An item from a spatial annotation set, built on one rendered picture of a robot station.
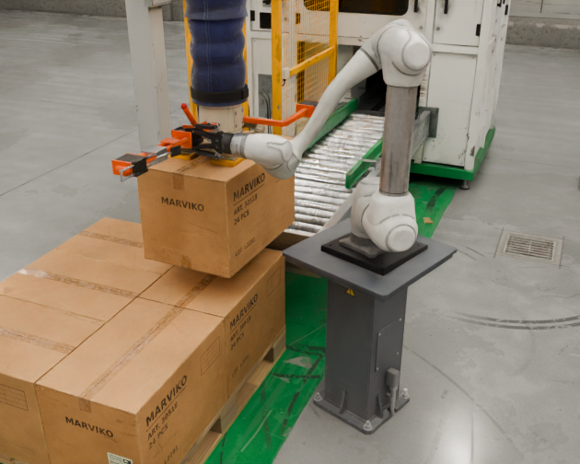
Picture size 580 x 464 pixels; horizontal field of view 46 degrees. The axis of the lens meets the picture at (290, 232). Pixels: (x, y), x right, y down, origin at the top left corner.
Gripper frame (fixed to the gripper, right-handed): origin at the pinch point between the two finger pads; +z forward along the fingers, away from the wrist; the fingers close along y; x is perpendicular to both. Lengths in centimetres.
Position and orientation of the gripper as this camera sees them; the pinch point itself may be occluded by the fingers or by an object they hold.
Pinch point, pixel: (185, 137)
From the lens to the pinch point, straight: 256.9
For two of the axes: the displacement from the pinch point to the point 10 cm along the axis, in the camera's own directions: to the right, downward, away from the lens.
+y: 0.0, 9.0, 4.3
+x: 3.9, -4.0, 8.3
